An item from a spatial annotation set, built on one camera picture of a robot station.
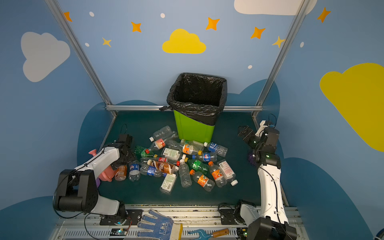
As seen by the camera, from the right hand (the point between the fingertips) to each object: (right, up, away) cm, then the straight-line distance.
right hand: (246, 129), depth 76 cm
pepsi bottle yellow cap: (-19, -18, +14) cm, 30 cm away
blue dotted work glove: (-41, -48, -5) cm, 64 cm away
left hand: (-68, -19, +13) cm, 71 cm away
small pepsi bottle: (-62, -26, +10) cm, 68 cm away
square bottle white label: (-42, -30, +6) cm, 52 cm away
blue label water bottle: (-14, -12, +19) cm, 27 cm away
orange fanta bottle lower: (-22, -29, +6) cm, 37 cm away
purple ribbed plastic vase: (+9, -19, +16) cm, 26 cm away
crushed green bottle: (-61, -15, +17) cm, 65 cm away
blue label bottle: (-52, -24, +8) cm, 58 cm away
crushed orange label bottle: (-32, -12, +16) cm, 38 cm away
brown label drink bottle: (-44, -21, +6) cm, 49 cm away
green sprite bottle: (-24, -23, +11) cm, 35 cm away
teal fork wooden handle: (-22, -51, -6) cm, 56 cm away
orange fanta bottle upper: (-14, -26, +8) cm, 31 cm away
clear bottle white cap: (-49, -4, +28) cm, 57 cm away
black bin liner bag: (-24, +22, +30) cm, 45 cm away
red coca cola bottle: (-46, -18, +13) cm, 51 cm away
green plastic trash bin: (-29, 0, +14) cm, 32 cm away
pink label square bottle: (-7, -25, +10) cm, 28 cm away
